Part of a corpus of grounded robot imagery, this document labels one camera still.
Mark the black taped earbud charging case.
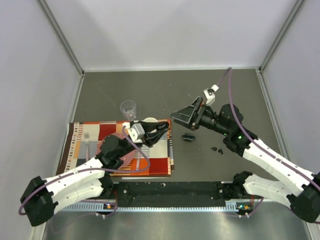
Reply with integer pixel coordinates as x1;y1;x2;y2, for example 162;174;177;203
181;133;196;142

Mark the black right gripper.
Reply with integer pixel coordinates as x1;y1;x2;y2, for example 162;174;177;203
170;97;230;136

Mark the pink handled fork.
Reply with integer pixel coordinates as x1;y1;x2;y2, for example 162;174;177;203
84;132;90;162

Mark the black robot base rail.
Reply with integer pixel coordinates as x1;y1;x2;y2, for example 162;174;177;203
114;181;239;207

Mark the orange patchwork placemat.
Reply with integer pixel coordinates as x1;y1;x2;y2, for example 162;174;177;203
56;121;174;179

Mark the clear plastic cup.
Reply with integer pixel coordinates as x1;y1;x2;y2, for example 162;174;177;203
120;100;137;121

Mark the pink handled knife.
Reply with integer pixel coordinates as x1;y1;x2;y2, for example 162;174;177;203
135;150;141;171

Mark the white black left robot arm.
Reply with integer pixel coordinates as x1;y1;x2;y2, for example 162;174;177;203
18;121;170;227

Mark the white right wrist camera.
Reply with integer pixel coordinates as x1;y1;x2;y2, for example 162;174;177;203
203;84;219;106

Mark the blue mug white inside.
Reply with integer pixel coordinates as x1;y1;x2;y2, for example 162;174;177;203
143;117;158;123

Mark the white slotted cable duct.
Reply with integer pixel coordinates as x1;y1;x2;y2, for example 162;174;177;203
63;201;253;213

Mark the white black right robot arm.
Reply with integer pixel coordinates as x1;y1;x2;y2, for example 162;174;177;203
169;97;320;224

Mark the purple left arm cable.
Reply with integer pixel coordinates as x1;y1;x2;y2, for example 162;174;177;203
18;124;151;215

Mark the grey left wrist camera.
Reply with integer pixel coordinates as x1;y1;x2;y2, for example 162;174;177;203
122;121;145;143

